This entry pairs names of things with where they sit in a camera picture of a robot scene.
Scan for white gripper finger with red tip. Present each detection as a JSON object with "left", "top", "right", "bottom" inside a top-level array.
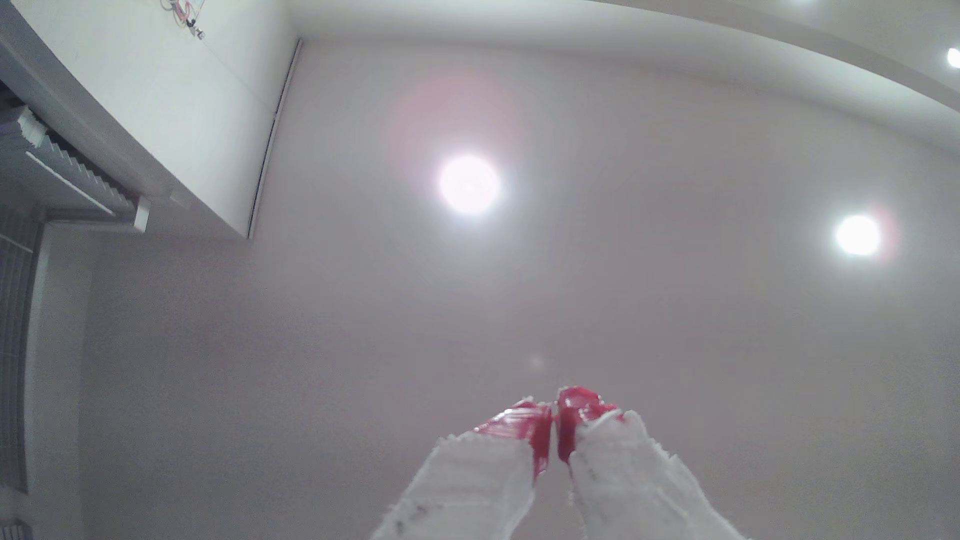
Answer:
[
  {"left": 371, "top": 399, "right": 554, "bottom": 540},
  {"left": 557, "top": 385, "right": 751, "bottom": 540}
]

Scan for large round ceiling light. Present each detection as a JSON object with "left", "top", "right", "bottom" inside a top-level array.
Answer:
[{"left": 437, "top": 153, "right": 502, "bottom": 218}]

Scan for white window blind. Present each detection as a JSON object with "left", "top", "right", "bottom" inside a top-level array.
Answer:
[{"left": 0, "top": 105, "right": 151, "bottom": 234}]

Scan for red and white wires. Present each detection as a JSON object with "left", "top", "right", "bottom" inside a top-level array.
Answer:
[{"left": 161, "top": 0, "right": 207, "bottom": 40}]

